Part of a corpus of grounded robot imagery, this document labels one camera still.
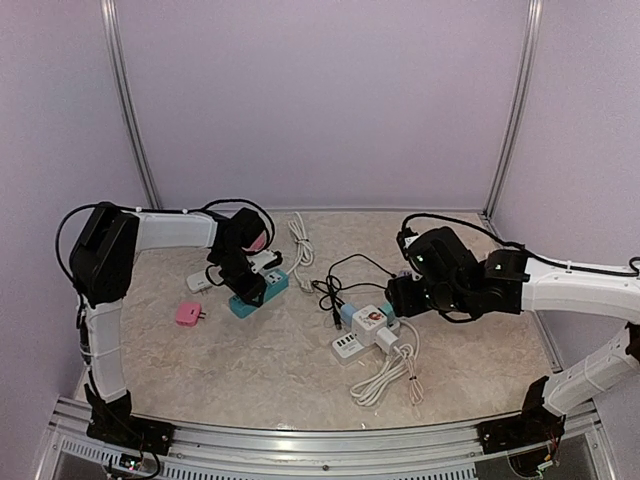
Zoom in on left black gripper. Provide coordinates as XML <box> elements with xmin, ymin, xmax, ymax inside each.
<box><xmin>214</xmin><ymin>249</ymin><xmax>268</xmax><ymax>308</ymax></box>

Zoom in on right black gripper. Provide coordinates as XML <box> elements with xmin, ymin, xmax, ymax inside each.
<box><xmin>385</xmin><ymin>273</ymin><xmax>472</xmax><ymax>317</ymax></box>

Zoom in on teal charger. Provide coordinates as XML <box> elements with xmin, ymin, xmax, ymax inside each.
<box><xmin>379</xmin><ymin>302</ymin><xmax>396</xmax><ymax>324</ymax></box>

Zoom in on white square adapter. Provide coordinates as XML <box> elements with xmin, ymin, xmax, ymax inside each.
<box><xmin>186</xmin><ymin>270</ymin><xmax>213</xmax><ymax>294</ymax></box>

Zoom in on pink triangular power strip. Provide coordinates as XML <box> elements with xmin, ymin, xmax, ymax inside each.
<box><xmin>244</xmin><ymin>231</ymin><xmax>268</xmax><ymax>253</ymax></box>

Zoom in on teal power strip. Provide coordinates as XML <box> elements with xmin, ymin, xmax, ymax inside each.
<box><xmin>228</xmin><ymin>268</ymin><xmax>289</xmax><ymax>319</ymax></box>

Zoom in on white cube socket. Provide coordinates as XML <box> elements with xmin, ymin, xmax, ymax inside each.
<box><xmin>351</xmin><ymin>305</ymin><xmax>388</xmax><ymax>347</ymax></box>

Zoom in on blue charger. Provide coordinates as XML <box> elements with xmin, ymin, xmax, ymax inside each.
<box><xmin>339</xmin><ymin>303</ymin><xmax>358</xmax><ymax>328</ymax></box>

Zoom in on pink square adapter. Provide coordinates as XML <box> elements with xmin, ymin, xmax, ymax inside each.
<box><xmin>175</xmin><ymin>302</ymin><xmax>206</xmax><ymax>327</ymax></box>

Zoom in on teal strip white cord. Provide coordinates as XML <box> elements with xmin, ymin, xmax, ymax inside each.
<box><xmin>287</xmin><ymin>211</ymin><xmax>319</xmax><ymax>294</ymax></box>

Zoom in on black usb cable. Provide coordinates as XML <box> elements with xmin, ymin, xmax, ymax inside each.
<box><xmin>312</xmin><ymin>277</ymin><xmax>346</xmax><ymax>330</ymax></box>

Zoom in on white power strip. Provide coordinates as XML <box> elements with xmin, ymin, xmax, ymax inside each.
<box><xmin>331</xmin><ymin>322</ymin><xmax>399</xmax><ymax>365</ymax></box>

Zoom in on white pink cable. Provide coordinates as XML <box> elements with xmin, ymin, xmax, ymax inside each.
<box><xmin>392</xmin><ymin>344</ymin><xmax>425</xmax><ymax>406</ymax></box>

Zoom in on small white charger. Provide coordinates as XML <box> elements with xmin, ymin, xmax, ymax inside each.
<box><xmin>375</xmin><ymin>327</ymin><xmax>399</xmax><ymax>355</ymax></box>

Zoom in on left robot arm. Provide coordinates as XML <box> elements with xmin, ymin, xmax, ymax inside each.
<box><xmin>59</xmin><ymin>199</ymin><xmax>282</xmax><ymax>403</ymax></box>

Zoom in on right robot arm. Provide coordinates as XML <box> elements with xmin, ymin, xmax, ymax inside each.
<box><xmin>385</xmin><ymin>217</ymin><xmax>639</xmax><ymax>444</ymax></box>

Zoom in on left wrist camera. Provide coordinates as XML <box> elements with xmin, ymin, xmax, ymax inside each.
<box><xmin>247</xmin><ymin>249</ymin><xmax>283</xmax><ymax>273</ymax></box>

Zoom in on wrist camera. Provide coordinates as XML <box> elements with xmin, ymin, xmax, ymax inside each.
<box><xmin>396</xmin><ymin>227</ymin><xmax>419</xmax><ymax>258</ymax></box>
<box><xmin>247</xmin><ymin>249</ymin><xmax>283</xmax><ymax>273</ymax></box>

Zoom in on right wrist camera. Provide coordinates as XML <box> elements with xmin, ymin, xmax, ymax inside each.
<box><xmin>396</xmin><ymin>227</ymin><xmax>419</xmax><ymax>258</ymax></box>

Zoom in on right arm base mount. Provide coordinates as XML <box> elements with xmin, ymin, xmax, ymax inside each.
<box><xmin>476</xmin><ymin>407</ymin><xmax>565</xmax><ymax>455</ymax></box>

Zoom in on aluminium front rail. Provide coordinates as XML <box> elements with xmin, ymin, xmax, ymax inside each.
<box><xmin>37</xmin><ymin>394</ymin><xmax>609</xmax><ymax>480</ymax></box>

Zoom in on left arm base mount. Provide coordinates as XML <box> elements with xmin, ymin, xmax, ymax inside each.
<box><xmin>87</xmin><ymin>417</ymin><xmax>176</xmax><ymax>456</ymax></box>

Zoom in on left aluminium post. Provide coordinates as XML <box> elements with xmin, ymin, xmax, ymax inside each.
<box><xmin>100</xmin><ymin>0</ymin><xmax>162</xmax><ymax>209</ymax></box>

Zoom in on aluminium post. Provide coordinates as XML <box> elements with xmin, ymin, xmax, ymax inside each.
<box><xmin>483</xmin><ymin>0</ymin><xmax>544</xmax><ymax>222</ymax></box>
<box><xmin>100</xmin><ymin>0</ymin><xmax>162</xmax><ymax>209</ymax></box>

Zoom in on right aluminium post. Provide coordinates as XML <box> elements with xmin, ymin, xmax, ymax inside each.
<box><xmin>483</xmin><ymin>0</ymin><xmax>544</xmax><ymax>222</ymax></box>

